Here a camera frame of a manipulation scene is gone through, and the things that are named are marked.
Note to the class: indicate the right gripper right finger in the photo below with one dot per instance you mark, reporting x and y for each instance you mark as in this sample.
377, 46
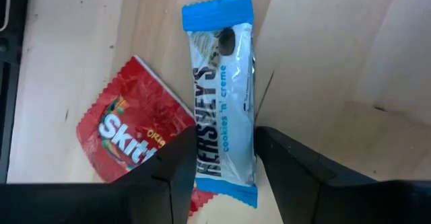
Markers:
336, 204

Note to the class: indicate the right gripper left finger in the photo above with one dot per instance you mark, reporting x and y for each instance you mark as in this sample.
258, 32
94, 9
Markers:
101, 204

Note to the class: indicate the red Skittles candy packet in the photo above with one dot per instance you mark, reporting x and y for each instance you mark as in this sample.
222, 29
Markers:
134, 109

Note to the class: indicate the blue white Hershey's bar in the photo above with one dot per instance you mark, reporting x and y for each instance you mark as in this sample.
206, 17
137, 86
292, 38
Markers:
232, 99

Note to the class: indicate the black table edge rail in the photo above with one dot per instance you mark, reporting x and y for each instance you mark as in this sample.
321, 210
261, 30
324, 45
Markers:
17, 15

